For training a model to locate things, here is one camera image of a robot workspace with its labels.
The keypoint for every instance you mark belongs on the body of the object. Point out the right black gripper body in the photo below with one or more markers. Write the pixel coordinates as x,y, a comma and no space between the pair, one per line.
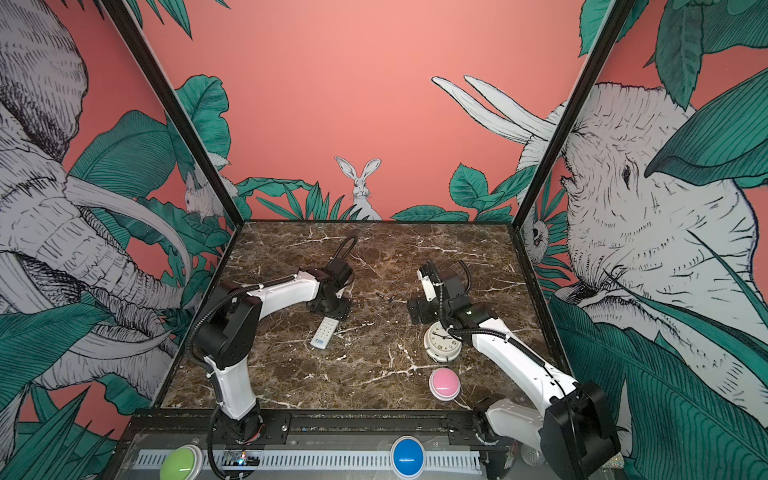
431,312

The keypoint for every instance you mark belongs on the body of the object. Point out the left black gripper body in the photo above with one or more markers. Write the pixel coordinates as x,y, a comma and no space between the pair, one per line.
338,307

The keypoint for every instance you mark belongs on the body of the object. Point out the white remote control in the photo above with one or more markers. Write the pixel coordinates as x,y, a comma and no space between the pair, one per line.
324,333

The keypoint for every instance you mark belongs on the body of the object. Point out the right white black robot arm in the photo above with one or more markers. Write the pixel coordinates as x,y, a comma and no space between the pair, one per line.
569,423

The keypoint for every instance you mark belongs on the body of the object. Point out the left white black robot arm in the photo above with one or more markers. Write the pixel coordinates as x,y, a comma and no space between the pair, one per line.
222,335

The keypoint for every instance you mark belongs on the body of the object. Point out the white round alarm clock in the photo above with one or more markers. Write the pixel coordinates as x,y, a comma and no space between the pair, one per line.
439,345

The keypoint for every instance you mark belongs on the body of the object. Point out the pink round push button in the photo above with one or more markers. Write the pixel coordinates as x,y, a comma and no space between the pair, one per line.
444,384

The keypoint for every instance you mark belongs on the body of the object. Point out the blue round push button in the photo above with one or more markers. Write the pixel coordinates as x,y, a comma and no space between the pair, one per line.
407,457

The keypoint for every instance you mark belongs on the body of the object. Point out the small green circuit board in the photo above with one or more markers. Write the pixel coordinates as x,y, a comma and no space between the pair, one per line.
241,459

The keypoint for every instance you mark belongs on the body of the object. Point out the green round push button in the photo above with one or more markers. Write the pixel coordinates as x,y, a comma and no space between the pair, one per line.
183,463

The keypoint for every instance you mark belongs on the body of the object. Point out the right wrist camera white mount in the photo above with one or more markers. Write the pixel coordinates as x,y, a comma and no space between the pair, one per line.
427,285

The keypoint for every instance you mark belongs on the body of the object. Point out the white slotted cable duct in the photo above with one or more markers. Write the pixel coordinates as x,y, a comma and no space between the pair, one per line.
275,460

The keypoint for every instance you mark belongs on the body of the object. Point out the black front mounting rail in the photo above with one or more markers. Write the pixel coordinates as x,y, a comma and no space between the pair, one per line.
460,427

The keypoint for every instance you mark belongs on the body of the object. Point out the left black frame post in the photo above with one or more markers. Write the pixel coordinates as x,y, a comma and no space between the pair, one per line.
127,26

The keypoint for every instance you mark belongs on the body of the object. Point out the black frame post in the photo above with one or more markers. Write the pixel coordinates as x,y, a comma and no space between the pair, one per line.
616,16
127,26

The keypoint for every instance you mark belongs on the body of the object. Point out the right black frame post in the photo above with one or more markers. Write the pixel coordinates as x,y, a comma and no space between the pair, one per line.
616,16

